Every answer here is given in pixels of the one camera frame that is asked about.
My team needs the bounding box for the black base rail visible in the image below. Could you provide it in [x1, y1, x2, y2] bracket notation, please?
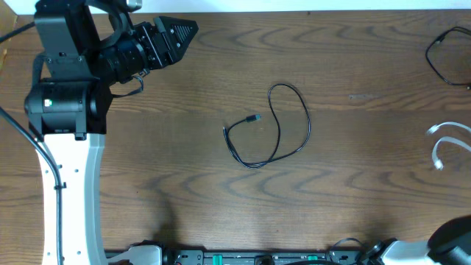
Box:
[159, 249, 362, 265]

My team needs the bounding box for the white usb cable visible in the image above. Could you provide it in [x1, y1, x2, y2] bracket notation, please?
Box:
[425, 121, 471, 171]

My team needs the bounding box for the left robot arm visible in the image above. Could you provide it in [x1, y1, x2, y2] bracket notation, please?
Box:
[24, 1, 199, 264]

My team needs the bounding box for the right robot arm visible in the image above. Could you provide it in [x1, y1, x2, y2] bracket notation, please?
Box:
[359, 216, 470, 265]

